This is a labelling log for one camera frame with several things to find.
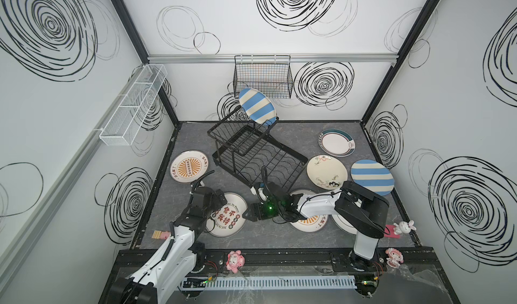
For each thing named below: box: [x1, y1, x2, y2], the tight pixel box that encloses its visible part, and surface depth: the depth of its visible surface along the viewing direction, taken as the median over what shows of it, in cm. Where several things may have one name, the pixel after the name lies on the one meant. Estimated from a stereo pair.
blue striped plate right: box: [350, 159, 396, 197], surface depth 99 cm
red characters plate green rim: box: [205, 192, 248, 238], surface depth 84 cm
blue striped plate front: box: [238, 87, 277, 126], surface depth 88 cm
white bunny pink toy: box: [393, 219, 417, 236], surface depth 77 cm
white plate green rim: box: [317, 128, 356, 157], surface depth 111 cm
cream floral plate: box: [306, 154, 349, 191], surface depth 99 cm
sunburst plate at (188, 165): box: [168, 149, 209, 184], surface depth 104 cm
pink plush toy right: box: [385, 247, 404, 269], surface depth 74 cm
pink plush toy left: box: [226, 250, 246, 274], surface depth 73 cm
